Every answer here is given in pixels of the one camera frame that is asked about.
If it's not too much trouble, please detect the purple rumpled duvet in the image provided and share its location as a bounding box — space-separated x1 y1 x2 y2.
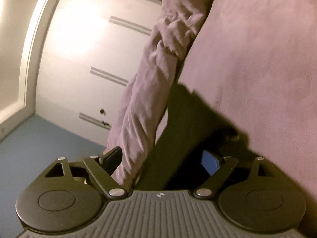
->
106 0 213 190

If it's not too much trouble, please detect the purple bed sheet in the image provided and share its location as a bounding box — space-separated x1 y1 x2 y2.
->
178 0 317 219

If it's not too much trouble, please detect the white wardrobe with handles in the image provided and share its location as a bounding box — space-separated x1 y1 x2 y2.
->
19 0 169 147

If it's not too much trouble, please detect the black fleece garment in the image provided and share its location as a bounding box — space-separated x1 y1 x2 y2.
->
134 84 255 191

